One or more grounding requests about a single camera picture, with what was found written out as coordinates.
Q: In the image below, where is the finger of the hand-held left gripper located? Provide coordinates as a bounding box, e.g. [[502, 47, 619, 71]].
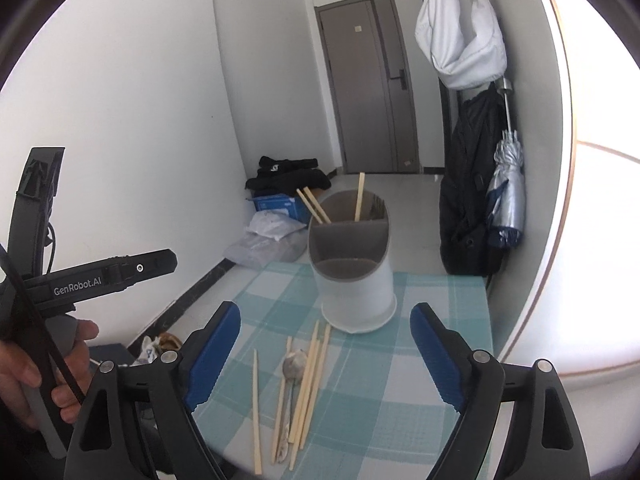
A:
[[107, 248, 179, 290]]

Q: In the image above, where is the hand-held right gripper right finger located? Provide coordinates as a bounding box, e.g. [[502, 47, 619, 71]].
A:
[[409, 302, 591, 480]]

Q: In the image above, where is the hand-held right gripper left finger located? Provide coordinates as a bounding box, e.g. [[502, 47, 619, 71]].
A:
[[65, 301, 242, 480]]

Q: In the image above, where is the metal spoon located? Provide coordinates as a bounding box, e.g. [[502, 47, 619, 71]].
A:
[[276, 347, 307, 461]]

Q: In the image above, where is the white utensil holder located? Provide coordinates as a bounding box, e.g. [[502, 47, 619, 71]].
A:
[[306, 190, 398, 335]]

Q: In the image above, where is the person's left hand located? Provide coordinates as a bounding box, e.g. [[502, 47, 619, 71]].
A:
[[0, 320, 101, 433]]

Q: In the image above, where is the white patterned cloth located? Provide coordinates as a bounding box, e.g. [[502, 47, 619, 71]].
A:
[[137, 335, 163, 365]]

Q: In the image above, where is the dark blue shoebox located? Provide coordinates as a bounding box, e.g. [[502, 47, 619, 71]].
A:
[[89, 342, 137, 367]]

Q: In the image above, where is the teal plaid tablecloth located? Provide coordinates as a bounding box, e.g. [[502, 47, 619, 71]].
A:
[[192, 260, 496, 480]]

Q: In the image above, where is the grey plastic bag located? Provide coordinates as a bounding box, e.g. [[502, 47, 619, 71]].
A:
[[223, 232, 308, 268]]

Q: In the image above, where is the white plastic bag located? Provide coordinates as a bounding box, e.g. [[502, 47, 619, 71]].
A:
[[247, 210, 306, 241]]

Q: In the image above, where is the blue cardboard box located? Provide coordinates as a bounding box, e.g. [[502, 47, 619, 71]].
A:
[[247, 192, 313, 224]]

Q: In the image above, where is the black hanging jacket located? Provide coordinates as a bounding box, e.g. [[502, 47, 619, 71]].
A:
[[439, 85, 511, 277]]

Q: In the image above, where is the black clothing pile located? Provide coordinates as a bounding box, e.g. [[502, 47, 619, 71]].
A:
[[245, 156, 331, 196]]

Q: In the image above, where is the silver folding umbrella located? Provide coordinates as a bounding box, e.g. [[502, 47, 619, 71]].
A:
[[485, 77, 527, 248]]

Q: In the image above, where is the bright window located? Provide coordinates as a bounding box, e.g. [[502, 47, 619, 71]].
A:
[[530, 0, 640, 391]]

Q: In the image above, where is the grey door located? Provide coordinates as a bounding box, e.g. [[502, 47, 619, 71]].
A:
[[314, 0, 420, 175]]

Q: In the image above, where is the white hanging bag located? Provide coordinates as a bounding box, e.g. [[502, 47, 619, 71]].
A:
[[415, 0, 507, 91]]

